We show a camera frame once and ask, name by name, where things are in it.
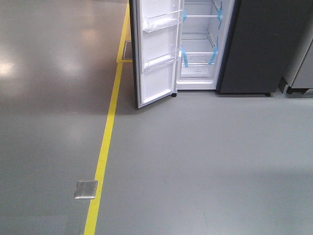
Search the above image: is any white fridge door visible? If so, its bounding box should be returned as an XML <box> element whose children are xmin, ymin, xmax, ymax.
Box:
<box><xmin>129</xmin><ymin>0</ymin><xmax>184</xmax><ymax>109</ymax></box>

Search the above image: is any clear fridge crisper drawer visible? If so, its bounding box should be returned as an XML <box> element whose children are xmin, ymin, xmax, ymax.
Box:
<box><xmin>182</xmin><ymin>52</ymin><xmax>217</xmax><ymax>67</ymax></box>

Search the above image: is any dark grey fridge body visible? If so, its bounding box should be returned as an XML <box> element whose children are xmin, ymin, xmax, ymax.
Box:
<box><xmin>177</xmin><ymin>0</ymin><xmax>313</xmax><ymax>96</ymax></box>

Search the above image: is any clear lower door bin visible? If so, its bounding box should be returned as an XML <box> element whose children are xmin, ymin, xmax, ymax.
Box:
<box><xmin>143</xmin><ymin>49</ymin><xmax>180</xmax><ymax>71</ymax></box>

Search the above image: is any clear door bin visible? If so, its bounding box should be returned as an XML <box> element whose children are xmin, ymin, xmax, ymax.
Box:
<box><xmin>143</xmin><ymin>49</ymin><xmax>180</xmax><ymax>71</ymax></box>
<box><xmin>143</xmin><ymin>9</ymin><xmax>183</xmax><ymax>33</ymax></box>

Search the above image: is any clear middle door bin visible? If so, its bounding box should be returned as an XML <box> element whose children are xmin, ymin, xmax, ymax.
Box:
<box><xmin>143</xmin><ymin>9</ymin><xmax>183</xmax><ymax>33</ymax></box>

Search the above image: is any grey neighbouring appliance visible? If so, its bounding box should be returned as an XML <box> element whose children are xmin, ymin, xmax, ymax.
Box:
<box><xmin>279</xmin><ymin>39</ymin><xmax>313</xmax><ymax>95</ymax></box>

